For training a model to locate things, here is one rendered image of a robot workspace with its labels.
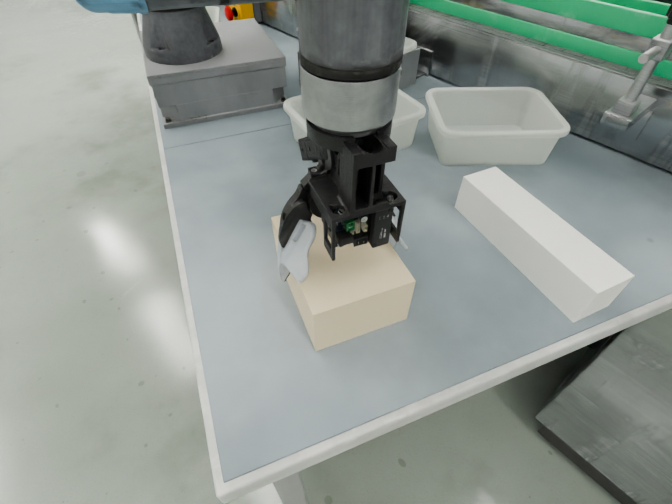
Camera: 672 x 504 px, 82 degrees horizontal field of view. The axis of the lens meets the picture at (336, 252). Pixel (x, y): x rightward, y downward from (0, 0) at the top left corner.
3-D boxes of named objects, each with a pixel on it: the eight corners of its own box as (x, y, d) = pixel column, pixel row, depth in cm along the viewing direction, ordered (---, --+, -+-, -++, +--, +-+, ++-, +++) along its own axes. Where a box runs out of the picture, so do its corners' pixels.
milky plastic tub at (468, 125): (555, 176, 70) (577, 132, 64) (432, 177, 70) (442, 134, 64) (522, 126, 82) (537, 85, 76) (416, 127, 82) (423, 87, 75)
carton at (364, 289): (315, 351, 45) (312, 315, 40) (277, 256, 55) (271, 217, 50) (406, 318, 48) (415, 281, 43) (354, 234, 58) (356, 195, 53)
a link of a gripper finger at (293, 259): (272, 309, 41) (316, 245, 36) (258, 268, 44) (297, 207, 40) (296, 310, 43) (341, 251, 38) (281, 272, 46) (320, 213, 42)
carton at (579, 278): (573, 323, 48) (597, 293, 43) (454, 207, 63) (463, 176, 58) (608, 305, 49) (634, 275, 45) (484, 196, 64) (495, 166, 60)
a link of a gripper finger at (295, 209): (270, 245, 40) (312, 177, 36) (266, 235, 41) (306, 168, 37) (306, 252, 43) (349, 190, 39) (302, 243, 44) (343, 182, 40)
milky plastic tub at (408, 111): (424, 153, 75) (433, 110, 69) (323, 188, 68) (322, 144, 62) (375, 114, 86) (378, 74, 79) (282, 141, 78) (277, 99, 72)
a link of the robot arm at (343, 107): (286, 49, 30) (381, 35, 32) (291, 105, 33) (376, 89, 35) (320, 90, 25) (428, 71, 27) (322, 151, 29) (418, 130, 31)
